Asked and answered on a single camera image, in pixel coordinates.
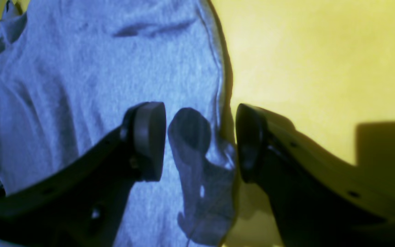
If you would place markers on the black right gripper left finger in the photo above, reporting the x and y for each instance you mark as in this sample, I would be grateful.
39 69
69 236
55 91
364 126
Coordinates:
83 204

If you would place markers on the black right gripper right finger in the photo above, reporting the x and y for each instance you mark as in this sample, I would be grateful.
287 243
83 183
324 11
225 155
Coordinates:
317 199

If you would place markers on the grey t-shirt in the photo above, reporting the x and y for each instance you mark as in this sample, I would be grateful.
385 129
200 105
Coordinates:
69 70

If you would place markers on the yellow table cloth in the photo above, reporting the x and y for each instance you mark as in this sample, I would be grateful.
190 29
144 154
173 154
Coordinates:
326 65

